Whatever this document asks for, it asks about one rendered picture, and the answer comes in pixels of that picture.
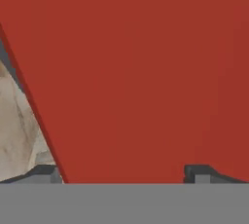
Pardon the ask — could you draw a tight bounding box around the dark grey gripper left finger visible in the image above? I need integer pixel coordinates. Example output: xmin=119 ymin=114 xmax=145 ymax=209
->
xmin=0 ymin=164 xmax=64 ymax=184

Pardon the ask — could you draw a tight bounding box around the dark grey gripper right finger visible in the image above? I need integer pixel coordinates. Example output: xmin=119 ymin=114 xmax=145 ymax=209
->
xmin=183 ymin=164 xmax=249 ymax=184

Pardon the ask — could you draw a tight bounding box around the red cabinet door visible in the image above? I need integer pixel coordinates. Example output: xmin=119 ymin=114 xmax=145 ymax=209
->
xmin=0 ymin=0 xmax=249 ymax=184

